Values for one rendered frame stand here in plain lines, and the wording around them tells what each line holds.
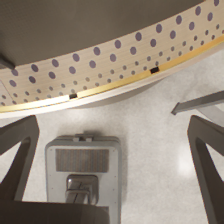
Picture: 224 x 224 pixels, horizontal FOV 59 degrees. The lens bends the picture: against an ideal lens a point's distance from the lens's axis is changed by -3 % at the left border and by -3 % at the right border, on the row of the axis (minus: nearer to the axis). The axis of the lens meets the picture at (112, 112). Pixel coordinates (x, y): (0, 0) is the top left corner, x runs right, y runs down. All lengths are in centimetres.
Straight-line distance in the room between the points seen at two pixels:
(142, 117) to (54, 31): 134
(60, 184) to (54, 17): 129
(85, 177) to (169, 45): 114
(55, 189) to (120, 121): 68
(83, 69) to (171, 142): 137
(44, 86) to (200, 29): 30
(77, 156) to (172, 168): 77
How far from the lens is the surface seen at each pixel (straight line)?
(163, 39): 38
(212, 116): 141
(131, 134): 160
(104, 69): 38
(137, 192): 176
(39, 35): 33
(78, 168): 142
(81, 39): 34
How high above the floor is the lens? 157
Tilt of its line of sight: 86 degrees down
